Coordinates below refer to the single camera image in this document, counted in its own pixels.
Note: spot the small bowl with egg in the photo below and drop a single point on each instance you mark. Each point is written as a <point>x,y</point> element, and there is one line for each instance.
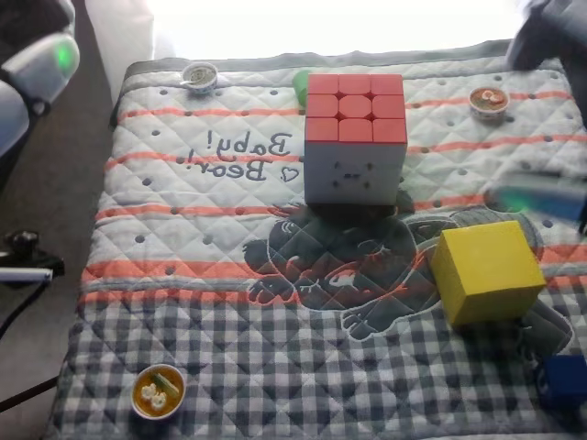
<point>488,102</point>

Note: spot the small bowl orange soup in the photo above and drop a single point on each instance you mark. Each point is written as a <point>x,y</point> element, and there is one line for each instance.
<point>158,394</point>

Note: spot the Rubik's cube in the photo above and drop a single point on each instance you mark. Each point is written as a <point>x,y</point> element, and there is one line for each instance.
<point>353,174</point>

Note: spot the yellow block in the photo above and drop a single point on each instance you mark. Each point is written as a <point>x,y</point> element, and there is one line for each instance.
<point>486,275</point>

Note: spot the grey bear print quilt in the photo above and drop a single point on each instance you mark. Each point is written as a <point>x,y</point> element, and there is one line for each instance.
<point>275,330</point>

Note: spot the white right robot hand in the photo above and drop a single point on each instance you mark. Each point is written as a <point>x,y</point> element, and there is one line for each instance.
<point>550,32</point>

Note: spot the small bowl with spoon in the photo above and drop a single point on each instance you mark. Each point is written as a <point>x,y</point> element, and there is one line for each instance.
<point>199,77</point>

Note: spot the green cup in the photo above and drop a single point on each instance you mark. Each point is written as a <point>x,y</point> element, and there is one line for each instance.
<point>300,89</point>

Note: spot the blue block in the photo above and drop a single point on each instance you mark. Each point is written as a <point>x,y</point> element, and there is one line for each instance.
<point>566,380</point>

